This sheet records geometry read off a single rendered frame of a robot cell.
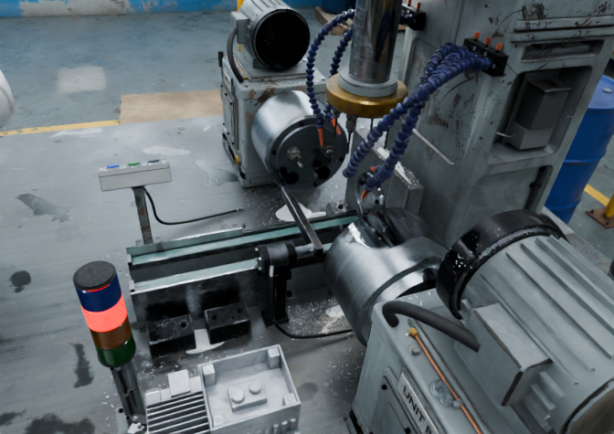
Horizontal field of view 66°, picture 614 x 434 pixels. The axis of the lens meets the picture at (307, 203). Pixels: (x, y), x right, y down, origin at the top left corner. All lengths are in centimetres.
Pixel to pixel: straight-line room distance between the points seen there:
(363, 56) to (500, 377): 66
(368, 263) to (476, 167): 36
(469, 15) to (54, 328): 116
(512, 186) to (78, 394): 108
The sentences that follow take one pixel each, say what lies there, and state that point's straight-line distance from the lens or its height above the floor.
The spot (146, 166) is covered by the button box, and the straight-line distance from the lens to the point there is 126.
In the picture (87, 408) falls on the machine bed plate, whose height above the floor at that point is 80.
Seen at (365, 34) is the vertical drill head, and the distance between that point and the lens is 99.
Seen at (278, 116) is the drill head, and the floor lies 114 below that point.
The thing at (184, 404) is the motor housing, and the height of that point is 111.
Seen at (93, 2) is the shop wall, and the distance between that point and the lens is 666.
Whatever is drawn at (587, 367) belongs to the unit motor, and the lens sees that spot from 59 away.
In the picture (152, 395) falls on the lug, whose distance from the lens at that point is 77.
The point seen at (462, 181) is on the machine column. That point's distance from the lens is 112.
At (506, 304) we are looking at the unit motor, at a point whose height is 132.
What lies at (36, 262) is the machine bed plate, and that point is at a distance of 149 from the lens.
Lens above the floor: 174
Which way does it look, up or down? 37 degrees down
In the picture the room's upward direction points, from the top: 4 degrees clockwise
